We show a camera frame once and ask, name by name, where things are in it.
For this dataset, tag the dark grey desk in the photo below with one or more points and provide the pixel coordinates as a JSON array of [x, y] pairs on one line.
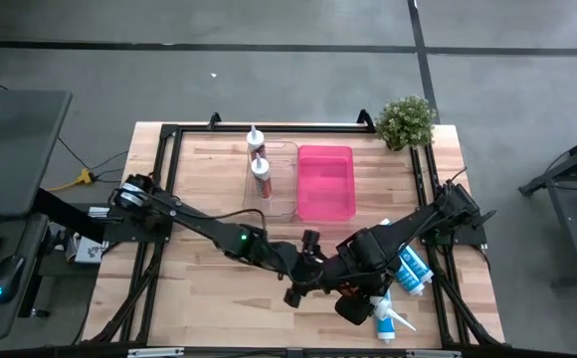
[[15, 149]]

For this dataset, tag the clear plastic bin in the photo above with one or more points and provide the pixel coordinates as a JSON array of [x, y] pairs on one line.
[[283, 164]]

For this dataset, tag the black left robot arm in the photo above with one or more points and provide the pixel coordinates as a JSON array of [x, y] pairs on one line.
[[194, 219]]

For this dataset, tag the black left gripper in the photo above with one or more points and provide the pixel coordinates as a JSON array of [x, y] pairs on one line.
[[301, 268]]

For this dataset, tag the patterned blue silicone tube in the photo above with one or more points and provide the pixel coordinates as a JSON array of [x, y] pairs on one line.
[[418, 263], [409, 281]]

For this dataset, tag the pink plastic bin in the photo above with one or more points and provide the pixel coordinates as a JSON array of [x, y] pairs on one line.
[[326, 184]]

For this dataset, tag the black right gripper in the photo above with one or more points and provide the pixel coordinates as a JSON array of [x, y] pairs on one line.
[[358, 278]]

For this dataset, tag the black aluminium table frame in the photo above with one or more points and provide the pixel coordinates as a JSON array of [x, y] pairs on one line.
[[168, 130]]

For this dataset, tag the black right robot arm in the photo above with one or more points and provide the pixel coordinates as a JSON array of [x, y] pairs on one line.
[[418, 221]]

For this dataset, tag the plain blue silicone tube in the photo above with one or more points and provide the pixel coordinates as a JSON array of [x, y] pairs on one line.
[[385, 325]]

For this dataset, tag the white printed box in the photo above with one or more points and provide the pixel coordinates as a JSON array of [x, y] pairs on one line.
[[89, 251]]

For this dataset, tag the black computer mouse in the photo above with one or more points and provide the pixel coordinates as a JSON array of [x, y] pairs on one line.
[[7, 278]]

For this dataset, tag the silver bracket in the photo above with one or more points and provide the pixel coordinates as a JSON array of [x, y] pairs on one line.
[[433, 354], [154, 353]]

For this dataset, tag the small potted green plant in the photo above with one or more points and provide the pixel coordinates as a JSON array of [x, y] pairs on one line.
[[405, 122]]

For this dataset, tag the grey desk surface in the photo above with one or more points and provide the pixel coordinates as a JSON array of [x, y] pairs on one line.
[[0, 323]]

